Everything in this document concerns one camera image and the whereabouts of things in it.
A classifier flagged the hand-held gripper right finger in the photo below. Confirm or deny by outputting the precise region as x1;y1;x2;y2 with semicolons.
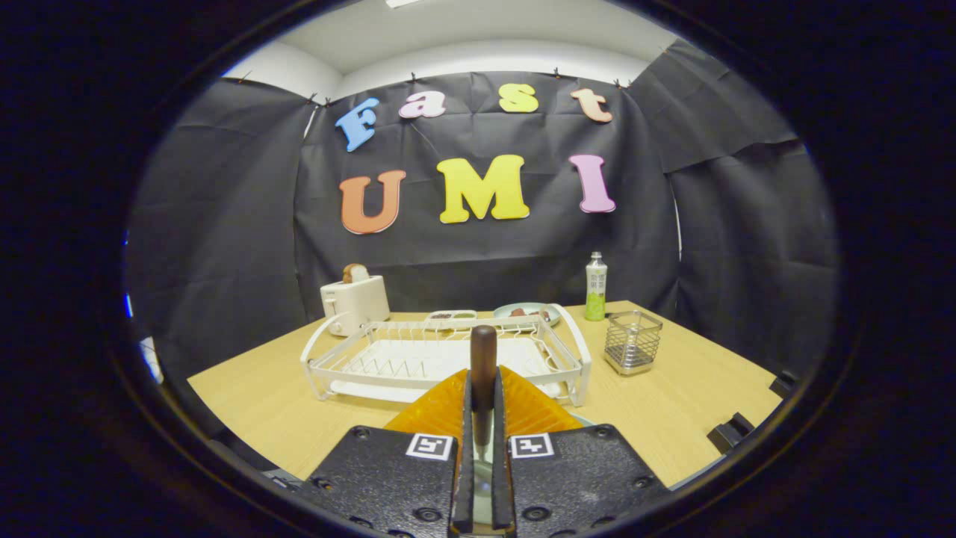
491;365;671;537

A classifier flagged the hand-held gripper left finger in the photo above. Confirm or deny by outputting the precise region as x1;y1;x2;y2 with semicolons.
299;366;477;537

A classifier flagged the spoon with brown handle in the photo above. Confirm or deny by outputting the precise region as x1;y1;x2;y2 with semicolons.
469;324;499;464

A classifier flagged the white wire dish rack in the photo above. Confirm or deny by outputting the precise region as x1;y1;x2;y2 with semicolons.
300;303;592;408

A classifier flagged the clear wire basket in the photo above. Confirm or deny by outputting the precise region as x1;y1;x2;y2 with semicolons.
603;310;664;376

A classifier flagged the white divided condiment dish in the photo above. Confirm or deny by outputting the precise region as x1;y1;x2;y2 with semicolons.
426;309;478;330

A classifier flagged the pale plate with meat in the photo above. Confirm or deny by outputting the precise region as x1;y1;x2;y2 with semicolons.
493;302;562;328

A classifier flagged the white toaster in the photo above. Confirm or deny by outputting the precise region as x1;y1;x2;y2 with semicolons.
320;275;391;338

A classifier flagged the green and white bottle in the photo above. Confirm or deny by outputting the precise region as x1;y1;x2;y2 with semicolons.
584;251;608;322

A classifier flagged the white panel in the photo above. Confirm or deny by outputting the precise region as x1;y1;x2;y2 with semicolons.
140;336;165;384

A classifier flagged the black backdrop cloth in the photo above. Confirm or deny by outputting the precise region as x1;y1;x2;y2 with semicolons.
127;37;841;389

